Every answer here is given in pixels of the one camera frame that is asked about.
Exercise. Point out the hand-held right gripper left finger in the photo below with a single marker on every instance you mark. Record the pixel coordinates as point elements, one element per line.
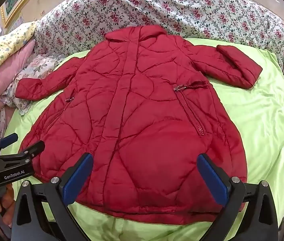
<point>78,177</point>

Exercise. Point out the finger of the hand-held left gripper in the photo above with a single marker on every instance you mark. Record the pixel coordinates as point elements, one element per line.
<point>9,138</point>
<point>35,146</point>

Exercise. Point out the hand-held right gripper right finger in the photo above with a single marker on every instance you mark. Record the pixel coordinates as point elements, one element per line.
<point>210,177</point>

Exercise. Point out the red quilted jacket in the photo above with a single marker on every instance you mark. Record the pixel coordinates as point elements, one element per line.
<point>144,110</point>

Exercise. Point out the light green bed sheet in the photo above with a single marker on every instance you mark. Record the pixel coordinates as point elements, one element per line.
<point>257,130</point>

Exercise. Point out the pink pillow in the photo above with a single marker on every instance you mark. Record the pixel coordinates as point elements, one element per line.
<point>9,67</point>

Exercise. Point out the pale floral cloth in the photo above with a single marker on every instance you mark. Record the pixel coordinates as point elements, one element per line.
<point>36,67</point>

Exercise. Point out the yellow floral pillow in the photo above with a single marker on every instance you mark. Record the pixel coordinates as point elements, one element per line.
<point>4,47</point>

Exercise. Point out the rose floral quilt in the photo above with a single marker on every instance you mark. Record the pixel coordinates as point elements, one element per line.
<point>182,12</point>

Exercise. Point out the gold picture frame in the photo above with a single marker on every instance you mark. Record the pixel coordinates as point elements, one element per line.
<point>19,2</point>

